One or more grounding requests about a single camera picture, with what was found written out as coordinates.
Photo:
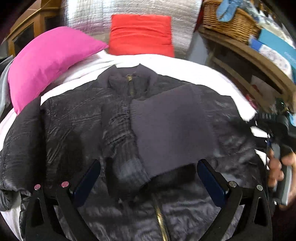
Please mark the teal blue box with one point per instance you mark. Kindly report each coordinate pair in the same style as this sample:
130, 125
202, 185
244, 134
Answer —
279, 45

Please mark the wooden cabinet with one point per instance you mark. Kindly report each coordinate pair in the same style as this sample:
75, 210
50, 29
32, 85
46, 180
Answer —
40, 17

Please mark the light blue cloth in basket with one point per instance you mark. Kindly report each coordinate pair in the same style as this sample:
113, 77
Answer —
226, 10

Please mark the white patterned box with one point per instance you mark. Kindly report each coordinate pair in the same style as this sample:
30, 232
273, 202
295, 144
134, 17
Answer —
275, 57

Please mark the black puffer jacket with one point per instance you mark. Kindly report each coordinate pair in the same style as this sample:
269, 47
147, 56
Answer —
129, 148

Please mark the pink pillow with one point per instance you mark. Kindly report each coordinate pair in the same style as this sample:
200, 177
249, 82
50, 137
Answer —
46, 58

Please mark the grey garment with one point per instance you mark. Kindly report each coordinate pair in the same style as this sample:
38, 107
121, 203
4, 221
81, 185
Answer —
5, 90

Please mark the red-orange pillow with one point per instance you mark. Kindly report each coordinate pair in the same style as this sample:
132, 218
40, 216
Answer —
132, 34

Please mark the person's right hand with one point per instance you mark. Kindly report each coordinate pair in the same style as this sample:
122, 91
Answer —
276, 174

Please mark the silver bubble foil sheet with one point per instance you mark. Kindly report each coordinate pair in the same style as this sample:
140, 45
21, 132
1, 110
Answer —
93, 17

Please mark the wooden shelf table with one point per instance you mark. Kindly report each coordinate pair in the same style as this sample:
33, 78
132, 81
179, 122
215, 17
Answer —
286, 86

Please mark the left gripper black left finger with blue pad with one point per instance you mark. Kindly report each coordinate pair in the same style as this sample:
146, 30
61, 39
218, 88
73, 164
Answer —
42, 222

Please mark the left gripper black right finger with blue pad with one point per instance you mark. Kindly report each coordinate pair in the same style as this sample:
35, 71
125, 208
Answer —
255, 220

